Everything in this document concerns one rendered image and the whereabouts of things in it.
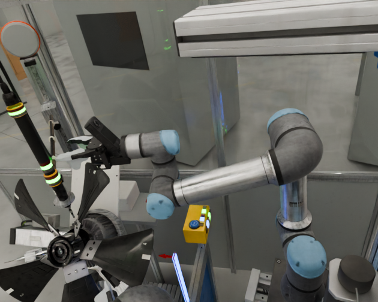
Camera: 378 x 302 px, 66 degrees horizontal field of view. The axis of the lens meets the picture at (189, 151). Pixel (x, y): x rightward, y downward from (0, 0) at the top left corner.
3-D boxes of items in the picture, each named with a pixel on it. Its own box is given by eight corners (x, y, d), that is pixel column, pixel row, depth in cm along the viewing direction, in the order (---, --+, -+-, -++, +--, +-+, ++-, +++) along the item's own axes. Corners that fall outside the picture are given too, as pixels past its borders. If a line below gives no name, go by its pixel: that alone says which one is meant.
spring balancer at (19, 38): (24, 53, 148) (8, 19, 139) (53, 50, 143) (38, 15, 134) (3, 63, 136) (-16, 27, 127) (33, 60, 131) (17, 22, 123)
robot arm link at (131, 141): (136, 141, 83) (141, 127, 90) (120, 143, 83) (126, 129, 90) (143, 162, 87) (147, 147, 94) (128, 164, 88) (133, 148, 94)
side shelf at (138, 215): (116, 195, 197) (115, 191, 195) (167, 196, 188) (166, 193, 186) (101, 222, 178) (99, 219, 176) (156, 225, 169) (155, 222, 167)
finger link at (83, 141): (72, 154, 96) (93, 157, 93) (65, 139, 93) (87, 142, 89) (78, 148, 99) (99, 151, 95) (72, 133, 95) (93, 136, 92)
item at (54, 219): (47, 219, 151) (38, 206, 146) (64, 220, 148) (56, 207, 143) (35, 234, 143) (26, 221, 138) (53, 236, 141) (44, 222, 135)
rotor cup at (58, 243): (61, 232, 127) (38, 238, 115) (89, 223, 124) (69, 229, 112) (68, 265, 125) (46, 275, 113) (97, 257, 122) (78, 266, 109)
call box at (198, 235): (192, 219, 151) (189, 204, 145) (211, 219, 148) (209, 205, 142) (185, 244, 138) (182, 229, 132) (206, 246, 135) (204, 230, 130)
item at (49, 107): (47, 117, 152) (40, 102, 147) (61, 113, 154) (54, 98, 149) (47, 125, 144) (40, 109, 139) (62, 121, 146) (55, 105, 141)
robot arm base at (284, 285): (326, 277, 108) (329, 260, 102) (324, 317, 97) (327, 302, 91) (283, 266, 114) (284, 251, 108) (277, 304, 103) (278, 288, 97)
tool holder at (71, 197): (54, 195, 105) (42, 174, 100) (74, 187, 107) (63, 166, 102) (54, 211, 98) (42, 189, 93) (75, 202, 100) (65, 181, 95)
